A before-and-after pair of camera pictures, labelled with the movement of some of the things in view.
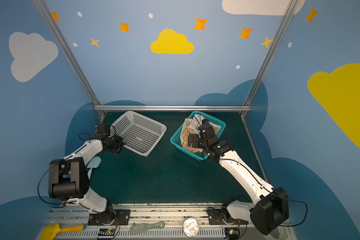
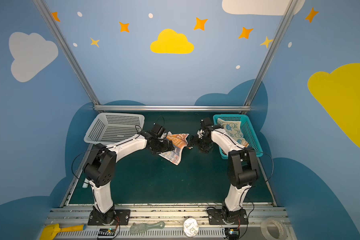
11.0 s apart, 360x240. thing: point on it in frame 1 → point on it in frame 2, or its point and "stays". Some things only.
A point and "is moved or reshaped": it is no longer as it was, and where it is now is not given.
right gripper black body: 196,140 stays
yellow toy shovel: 50,231 stays
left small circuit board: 106,232 stays
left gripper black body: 116,144 → 163,145
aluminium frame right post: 288,13 stays
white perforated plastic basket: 139,134 is moved or reshaped
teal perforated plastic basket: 214,121 is moved or reshaped
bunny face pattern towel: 186,129 → 234,129
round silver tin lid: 190,227 stays
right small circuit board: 232,233 stays
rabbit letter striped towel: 196,121 → 179,142
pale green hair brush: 136,228 stays
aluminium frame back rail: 172,108 stays
